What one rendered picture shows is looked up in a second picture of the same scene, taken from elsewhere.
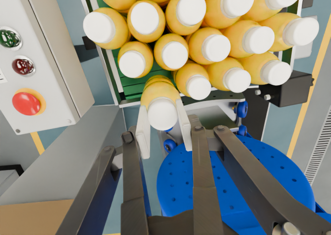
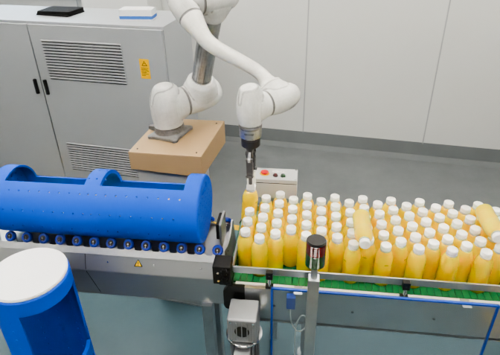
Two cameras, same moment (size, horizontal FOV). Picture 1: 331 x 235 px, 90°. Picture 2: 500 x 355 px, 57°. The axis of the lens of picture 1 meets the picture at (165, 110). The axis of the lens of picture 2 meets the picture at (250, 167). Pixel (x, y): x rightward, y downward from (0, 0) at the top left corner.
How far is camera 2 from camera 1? 181 cm
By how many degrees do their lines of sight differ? 59
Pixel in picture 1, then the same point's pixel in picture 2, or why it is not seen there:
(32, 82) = (270, 176)
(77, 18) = not seen: hidden behind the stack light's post
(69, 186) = not seen: hidden behind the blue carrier
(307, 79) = (228, 265)
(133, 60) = (267, 197)
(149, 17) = (279, 202)
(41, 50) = (277, 179)
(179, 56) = (264, 206)
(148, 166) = (85, 306)
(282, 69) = (246, 230)
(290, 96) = (220, 258)
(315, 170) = not seen: outside the picture
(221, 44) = (264, 216)
